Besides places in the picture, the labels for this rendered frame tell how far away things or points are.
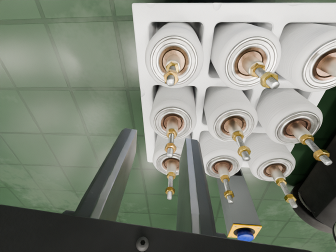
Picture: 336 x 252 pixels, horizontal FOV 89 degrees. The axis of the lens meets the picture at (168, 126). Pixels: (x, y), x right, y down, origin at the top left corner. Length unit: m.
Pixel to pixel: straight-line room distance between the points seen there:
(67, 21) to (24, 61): 0.21
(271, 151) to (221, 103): 0.17
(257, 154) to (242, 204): 0.17
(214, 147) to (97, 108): 0.45
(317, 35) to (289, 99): 0.11
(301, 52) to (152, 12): 0.25
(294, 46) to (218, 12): 0.14
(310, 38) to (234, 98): 0.13
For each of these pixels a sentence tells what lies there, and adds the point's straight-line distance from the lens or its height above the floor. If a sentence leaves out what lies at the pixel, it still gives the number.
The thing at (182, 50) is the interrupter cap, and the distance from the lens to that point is 0.28.
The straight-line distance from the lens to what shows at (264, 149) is 0.45.
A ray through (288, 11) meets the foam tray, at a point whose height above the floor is 0.18.
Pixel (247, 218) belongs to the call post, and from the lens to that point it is 0.54.
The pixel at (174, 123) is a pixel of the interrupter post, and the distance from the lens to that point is 0.32.
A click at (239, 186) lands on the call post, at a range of 0.59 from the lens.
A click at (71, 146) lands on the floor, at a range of 0.87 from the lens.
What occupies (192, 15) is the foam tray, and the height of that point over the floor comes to 0.18.
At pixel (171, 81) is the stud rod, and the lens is 0.20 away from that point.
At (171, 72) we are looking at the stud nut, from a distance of 0.22.
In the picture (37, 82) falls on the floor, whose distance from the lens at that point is 0.75.
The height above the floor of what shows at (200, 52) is 0.25.
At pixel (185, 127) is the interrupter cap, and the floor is 0.25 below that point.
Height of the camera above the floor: 0.53
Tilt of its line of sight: 55 degrees down
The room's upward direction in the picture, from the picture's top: 173 degrees counter-clockwise
